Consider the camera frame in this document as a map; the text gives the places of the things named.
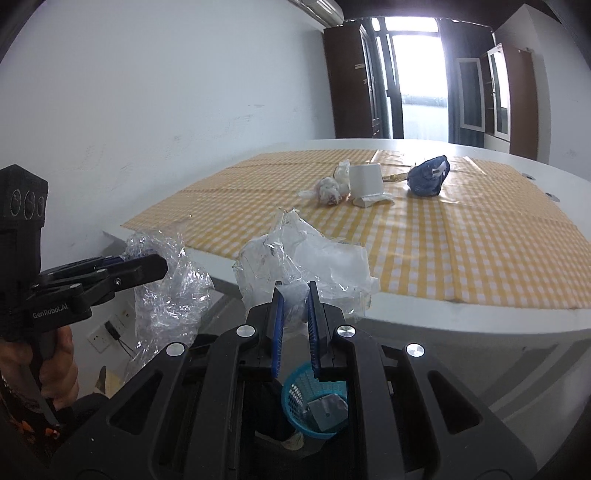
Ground blue snack bag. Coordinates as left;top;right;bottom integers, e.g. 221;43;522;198
405;155;451;198

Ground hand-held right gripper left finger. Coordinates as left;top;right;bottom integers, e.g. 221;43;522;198
46;281;285;480

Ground clear plastic wrap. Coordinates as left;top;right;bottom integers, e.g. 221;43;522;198
124;231;216;374

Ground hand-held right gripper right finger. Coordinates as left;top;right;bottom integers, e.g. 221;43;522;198
308;281;537;480

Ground clear plastic bag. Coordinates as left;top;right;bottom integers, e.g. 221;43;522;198
232;207;382;334

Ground black plug with cable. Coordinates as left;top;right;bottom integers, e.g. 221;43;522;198
104;320;139;365

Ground person's left hand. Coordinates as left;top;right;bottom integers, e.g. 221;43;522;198
0;324;80;414

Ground blue plastic basket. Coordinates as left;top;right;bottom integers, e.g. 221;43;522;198
281;361;350;440

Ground brown glass door cabinet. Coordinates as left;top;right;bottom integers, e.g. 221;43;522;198
455;42;540;160

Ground white air conditioner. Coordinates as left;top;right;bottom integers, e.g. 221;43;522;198
295;0;345;27

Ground crumpled white tissue bag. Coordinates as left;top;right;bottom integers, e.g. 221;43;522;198
299;160;352;206

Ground white wall socket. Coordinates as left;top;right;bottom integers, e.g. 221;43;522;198
87;308;136;355

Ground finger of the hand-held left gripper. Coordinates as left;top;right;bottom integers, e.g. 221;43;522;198
39;256;126;280
32;253;168;309

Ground white paper scrap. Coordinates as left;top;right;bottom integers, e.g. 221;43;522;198
353;193;394;209

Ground glass balcony door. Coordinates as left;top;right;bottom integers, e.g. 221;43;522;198
373;16;452;143

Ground dark brown wardrobe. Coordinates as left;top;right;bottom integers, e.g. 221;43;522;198
322;19;385;140

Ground white cup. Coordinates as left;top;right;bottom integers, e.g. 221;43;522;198
349;162;387;198

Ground yellow checked tablecloth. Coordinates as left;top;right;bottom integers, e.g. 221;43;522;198
120;148;586;311

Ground grey packet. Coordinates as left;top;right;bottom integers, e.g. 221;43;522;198
305;394;348;432

